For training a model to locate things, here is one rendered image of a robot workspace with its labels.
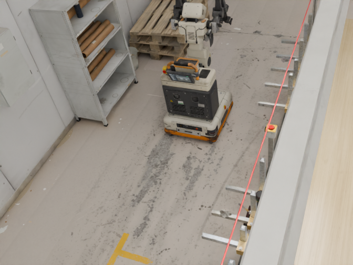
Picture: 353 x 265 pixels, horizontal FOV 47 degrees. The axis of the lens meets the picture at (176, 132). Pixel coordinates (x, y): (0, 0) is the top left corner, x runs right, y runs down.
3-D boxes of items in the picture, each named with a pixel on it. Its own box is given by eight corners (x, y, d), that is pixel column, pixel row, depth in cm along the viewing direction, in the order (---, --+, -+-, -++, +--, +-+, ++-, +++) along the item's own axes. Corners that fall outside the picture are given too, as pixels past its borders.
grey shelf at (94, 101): (76, 121, 516) (27, 9, 409) (110, 78, 572) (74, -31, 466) (106, 126, 500) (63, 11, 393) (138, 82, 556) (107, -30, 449)
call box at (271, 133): (265, 138, 291) (265, 130, 285) (267, 131, 295) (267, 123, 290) (274, 139, 288) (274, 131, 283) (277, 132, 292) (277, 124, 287)
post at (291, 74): (286, 116, 370) (288, 74, 337) (287, 114, 372) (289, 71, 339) (290, 117, 369) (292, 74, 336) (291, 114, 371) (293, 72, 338)
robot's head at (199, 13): (200, 18, 396) (202, 2, 395) (180, 17, 404) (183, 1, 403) (205, 21, 410) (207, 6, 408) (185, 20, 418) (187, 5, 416)
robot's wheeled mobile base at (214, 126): (216, 144, 446) (214, 128, 429) (164, 134, 470) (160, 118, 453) (234, 105, 488) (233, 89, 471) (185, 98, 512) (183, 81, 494)
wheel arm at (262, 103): (258, 106, 369) (258, 102, 366) (259, 103, 371) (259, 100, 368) (308, 113, 353) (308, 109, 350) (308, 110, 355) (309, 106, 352)
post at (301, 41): (296, 82, 400) (299, 39, 367) (297, 80, 403) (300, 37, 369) (300, 82, 399) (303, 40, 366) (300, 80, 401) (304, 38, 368)
